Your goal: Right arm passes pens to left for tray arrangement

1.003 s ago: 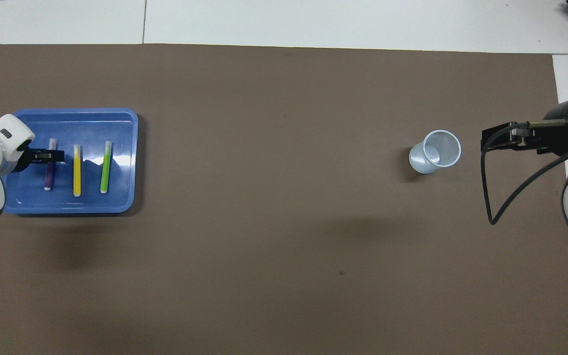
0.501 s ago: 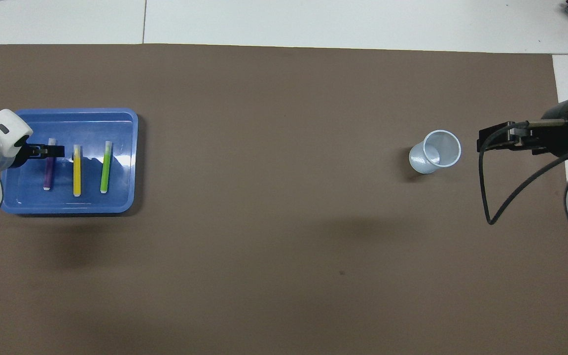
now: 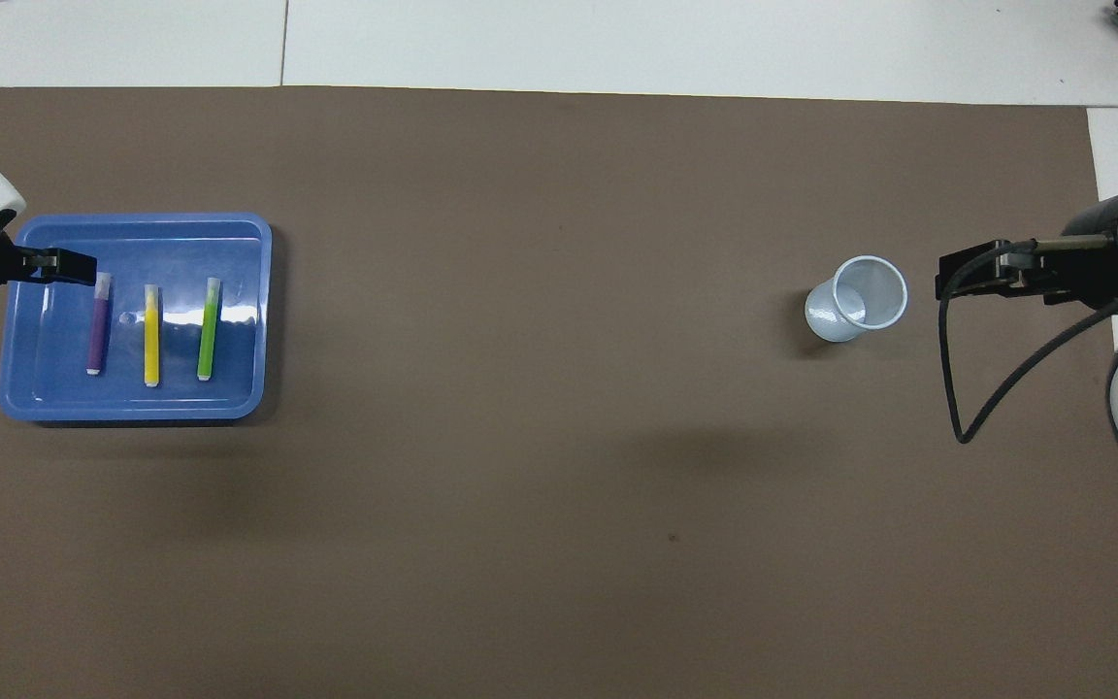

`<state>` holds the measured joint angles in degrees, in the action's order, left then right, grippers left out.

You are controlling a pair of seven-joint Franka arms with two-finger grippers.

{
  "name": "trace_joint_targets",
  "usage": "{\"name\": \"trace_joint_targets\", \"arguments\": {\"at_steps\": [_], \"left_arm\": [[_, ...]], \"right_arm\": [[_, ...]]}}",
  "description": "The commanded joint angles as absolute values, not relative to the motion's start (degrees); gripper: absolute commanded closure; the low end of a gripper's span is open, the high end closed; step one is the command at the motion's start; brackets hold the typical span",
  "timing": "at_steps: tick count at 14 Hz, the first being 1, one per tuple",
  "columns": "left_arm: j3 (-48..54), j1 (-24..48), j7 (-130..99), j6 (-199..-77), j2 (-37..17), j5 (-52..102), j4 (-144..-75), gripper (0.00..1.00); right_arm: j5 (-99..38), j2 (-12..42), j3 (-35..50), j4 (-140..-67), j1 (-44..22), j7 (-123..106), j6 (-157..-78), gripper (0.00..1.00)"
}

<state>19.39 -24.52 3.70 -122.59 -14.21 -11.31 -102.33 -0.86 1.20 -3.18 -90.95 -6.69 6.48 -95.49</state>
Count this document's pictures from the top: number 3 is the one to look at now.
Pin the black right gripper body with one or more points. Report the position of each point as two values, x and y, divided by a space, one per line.
1088 257

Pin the purple pen white cap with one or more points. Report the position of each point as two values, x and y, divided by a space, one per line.
98 330

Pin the yellow pen white cap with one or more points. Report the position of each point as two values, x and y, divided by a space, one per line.
151 340

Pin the green pen white cap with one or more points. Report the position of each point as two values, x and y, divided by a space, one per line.
209 330

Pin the blue plastic tray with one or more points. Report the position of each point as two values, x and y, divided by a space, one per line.
229 388

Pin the clear plastic cup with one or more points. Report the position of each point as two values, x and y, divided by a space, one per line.
855 301

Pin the brown table mat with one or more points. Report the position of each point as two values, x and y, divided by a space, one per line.
520 437

